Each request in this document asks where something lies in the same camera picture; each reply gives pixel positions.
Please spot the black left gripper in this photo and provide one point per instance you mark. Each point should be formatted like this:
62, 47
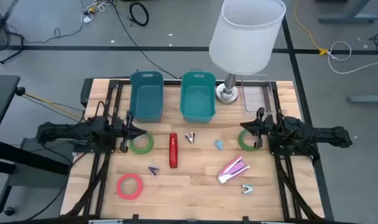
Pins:
124, 133

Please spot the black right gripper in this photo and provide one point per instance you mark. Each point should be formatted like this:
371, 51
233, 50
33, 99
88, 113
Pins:
261, 130

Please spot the light blue staple remover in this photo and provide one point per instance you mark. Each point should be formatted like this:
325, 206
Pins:
219, 144

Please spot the purple staple remover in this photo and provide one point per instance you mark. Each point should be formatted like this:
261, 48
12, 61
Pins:
153, 169

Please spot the red stapler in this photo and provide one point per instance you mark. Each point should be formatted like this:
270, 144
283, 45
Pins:
173, 149

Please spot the pink and white stapler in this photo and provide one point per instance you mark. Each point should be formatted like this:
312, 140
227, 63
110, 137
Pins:
231, 169

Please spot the silver binder clip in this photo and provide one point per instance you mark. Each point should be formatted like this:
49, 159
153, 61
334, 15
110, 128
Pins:
191, 137

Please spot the teal silver staple remover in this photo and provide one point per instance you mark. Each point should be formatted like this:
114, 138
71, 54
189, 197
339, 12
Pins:
245, 189

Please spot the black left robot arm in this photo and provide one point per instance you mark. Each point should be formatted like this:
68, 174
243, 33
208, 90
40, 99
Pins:
71, 129

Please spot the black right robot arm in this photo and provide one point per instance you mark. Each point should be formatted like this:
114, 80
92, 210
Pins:
301, 129

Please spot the clear plastic container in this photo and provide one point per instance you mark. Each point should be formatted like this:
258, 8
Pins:
254, 96

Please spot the dark teal plastic bin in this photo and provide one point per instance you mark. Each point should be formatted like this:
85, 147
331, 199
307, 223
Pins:
147, 102

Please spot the teal plastic bin with label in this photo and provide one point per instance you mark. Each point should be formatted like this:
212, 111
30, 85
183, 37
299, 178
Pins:
197, 102

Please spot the white shade silver table lamp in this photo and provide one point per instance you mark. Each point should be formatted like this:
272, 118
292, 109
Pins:
245, 40

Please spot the grey desk foot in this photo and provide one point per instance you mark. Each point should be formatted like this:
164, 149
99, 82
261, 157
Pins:
369, 99

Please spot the black round knob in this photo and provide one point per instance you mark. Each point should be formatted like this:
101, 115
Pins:
20, 91

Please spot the black desk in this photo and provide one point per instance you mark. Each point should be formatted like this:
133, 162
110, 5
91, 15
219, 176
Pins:
1, 99

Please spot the grey desk leg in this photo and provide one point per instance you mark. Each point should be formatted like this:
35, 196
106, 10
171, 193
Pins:
347, 18

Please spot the black caster wheel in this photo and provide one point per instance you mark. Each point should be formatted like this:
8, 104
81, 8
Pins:
8, 211

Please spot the black aluminium table frame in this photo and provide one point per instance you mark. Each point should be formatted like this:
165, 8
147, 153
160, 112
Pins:
172, 82

